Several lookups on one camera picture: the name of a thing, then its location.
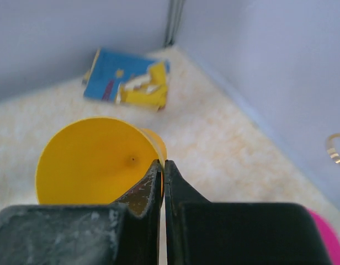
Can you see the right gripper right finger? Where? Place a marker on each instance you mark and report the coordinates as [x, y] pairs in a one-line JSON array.
[[199, 231]]

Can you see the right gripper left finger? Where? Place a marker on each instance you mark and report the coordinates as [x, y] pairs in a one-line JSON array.
[[123, 232]]

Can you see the orange wine glass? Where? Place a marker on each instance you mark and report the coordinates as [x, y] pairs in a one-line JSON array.
[[95, 161]]

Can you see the pink wine glass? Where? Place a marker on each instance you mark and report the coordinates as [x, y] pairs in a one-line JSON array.
[[329, 236]]

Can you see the gold wine glass rack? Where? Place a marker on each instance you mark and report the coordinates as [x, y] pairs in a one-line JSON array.
[[332, 150]]

